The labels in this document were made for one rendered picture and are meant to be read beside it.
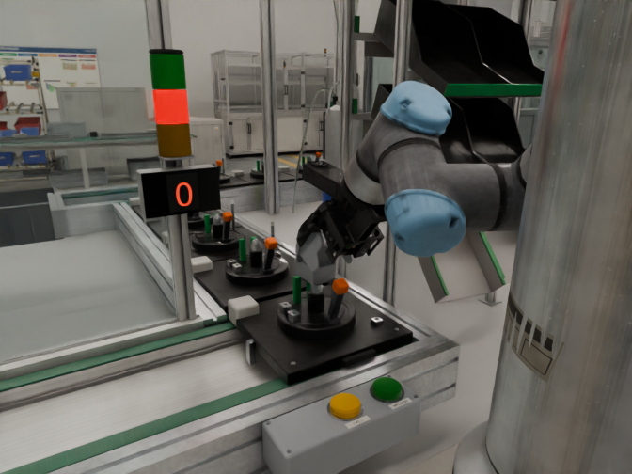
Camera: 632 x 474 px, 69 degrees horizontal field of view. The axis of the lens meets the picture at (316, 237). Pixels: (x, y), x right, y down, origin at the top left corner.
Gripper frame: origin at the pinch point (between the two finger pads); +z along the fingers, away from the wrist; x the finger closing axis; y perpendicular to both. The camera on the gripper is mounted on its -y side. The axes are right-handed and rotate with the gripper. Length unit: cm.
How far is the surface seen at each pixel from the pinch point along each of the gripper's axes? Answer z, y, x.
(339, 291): -3.3, 9.5, -0.9
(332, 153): 47, -61, 54
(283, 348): 5.5, 13.2, -9.3
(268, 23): 32, -114, 44
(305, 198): 92, -74, 65
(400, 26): -26.0, -25.8, 19.0
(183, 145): -8.2, -18.2, -18.3
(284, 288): 18.9, -2.4, 1.5
